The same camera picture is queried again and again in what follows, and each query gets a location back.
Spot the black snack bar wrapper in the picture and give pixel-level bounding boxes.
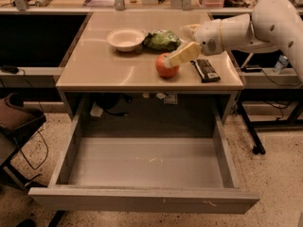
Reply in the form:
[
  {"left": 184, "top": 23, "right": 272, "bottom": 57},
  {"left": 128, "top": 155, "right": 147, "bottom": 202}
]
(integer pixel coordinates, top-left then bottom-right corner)
[{"left": 191, "top": 59, "right": 221, "bottom": 83}]

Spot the black phone on shelf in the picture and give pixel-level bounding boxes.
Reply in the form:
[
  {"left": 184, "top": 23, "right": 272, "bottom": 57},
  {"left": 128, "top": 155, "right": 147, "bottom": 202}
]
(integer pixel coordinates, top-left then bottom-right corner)
[{"left": 241, "top": 65, "right": 262, "bottom": 73}]

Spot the plastic water bottle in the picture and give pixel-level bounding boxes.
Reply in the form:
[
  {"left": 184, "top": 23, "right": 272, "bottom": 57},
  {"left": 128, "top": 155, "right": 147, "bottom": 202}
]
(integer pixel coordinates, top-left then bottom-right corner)
[{"left": 273, "top": 55, "right": 289, "bottom": 75}]

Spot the green chip bag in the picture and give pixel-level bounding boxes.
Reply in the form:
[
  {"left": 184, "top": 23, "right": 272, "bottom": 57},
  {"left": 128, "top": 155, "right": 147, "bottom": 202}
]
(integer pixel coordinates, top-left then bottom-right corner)
[{"left": 143, "top": 29, "right": 181, "bottom": 51}]

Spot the grey drawer cabinet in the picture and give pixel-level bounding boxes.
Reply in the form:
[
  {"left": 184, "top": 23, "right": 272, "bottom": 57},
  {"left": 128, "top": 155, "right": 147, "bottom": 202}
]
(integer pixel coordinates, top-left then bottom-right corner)
[{"left": 57, "top": 9, "right": 243, "bottom": 115}]

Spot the black device on ledge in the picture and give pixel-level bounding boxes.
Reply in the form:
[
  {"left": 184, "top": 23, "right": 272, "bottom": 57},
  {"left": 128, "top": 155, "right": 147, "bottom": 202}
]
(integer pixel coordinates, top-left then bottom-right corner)
[{"left": 0, "top": 65, "right": 19, "bottom": 74}]

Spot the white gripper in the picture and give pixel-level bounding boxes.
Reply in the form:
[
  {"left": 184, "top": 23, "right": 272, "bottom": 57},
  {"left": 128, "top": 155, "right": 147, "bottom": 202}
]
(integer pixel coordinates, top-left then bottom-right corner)
[{"left": 166, "top": 19, "right": 223, "bottom": 68}]

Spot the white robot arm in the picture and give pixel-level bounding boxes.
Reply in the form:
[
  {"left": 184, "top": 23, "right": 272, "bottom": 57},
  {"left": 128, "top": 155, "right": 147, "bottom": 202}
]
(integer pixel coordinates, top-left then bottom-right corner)
[{"left": 164, "top": 0, "right": 303, "bottom": 79}]

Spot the black table leg stand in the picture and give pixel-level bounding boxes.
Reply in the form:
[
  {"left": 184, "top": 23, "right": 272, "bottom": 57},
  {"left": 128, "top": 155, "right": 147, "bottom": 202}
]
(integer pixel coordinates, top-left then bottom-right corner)
[{"left": 237, "top": 101, "right": 303, "bottom": 155}]

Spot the open grey drawer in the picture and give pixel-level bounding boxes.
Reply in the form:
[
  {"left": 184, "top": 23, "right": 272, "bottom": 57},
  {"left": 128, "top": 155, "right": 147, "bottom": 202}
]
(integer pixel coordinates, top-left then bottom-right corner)
[{"left": 29, "top": 96, "right": 259, "bottom": 214}]

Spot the white stick tool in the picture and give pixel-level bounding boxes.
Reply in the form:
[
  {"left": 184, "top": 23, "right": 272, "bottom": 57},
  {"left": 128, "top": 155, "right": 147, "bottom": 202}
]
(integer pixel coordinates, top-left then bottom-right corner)
[{"left": 241, "top": 53, "right": 254, "bottom": 69}]

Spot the brown office chair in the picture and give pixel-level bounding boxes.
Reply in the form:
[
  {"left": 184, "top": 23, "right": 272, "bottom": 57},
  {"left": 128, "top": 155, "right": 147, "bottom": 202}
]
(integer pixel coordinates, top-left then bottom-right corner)
[{"left": 0, "top": 94, "right": 46, "bottom": 190}]

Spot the white bowl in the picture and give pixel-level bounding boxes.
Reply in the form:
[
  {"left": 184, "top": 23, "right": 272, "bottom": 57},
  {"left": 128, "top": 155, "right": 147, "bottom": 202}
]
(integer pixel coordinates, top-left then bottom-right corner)
[{"left": 107, "top": 28, "right": 145, "bottom": 52}]

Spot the red apple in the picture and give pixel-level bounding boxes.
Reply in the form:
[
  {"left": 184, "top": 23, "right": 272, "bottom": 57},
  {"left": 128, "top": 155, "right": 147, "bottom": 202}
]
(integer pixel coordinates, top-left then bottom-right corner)
[{"left": 155, "top": 53, "right": 179, "bottom": 79}]

